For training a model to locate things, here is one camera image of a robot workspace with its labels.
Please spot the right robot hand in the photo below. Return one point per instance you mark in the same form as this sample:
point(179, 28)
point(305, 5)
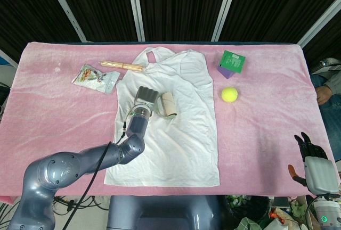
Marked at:
point(318, 168)

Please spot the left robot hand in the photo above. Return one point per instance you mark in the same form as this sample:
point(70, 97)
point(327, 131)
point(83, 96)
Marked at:
point(146, 97)

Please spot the green lint roller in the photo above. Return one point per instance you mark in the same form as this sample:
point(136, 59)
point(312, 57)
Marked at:
point(167, 105)

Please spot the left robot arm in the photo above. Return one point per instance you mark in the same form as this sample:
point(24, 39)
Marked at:
point(80, 163)

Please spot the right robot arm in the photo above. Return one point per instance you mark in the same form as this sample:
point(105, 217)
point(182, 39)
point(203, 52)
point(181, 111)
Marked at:
point(326, 214)

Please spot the wooden stick bundle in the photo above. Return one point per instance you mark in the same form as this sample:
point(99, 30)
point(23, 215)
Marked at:
point(122, 66)

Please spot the white snack bag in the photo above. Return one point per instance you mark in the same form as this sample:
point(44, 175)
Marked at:
point(93, 78)

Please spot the seated person in jeans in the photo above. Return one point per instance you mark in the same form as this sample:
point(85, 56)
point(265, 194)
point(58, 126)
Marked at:
point(330, 113)

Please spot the white tank top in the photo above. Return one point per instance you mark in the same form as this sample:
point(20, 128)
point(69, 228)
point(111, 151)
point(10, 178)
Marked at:
point(175, 147)

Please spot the pink fleece blanket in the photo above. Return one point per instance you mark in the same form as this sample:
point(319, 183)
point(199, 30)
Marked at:
point(253, 139)

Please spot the yellow tennis ball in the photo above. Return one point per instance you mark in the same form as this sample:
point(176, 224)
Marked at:
point(229, 94)

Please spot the purple cube box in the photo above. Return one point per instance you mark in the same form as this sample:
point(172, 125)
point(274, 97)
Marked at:
point(226, 73)

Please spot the pale green bag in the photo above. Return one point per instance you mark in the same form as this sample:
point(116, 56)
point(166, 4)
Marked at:
point(247, 224)

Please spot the green foil packet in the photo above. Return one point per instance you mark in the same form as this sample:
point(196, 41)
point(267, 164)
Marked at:
point(233, 61)

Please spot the black curtain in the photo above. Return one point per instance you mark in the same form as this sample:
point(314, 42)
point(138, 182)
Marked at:
point(183, 3)

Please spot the grey robot torso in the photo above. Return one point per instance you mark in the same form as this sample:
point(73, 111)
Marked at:
point(165, 214)

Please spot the white frame post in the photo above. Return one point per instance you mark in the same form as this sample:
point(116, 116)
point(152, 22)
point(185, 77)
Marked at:
point(226, 6)
point(65, 6)
point(319, 19)
point(136, 6)

